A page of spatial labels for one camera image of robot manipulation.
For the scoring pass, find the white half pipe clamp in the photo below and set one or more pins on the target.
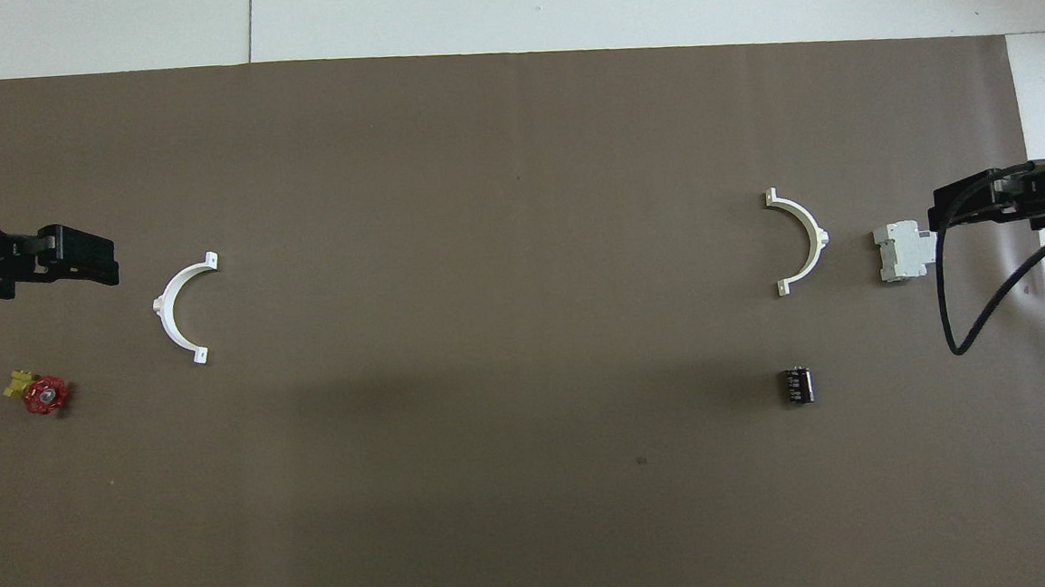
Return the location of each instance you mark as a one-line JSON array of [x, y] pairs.
[[171, 301], [811, 232]]

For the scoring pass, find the white circuit breaker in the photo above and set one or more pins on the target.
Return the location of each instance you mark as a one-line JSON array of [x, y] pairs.
[[903, 252]]

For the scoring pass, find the brown table mat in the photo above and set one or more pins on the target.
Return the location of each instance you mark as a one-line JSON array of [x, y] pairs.
[[489, 332]]

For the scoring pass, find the black cylindrical capacitor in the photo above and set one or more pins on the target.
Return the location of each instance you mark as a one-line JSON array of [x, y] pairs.
[[798, 386]]

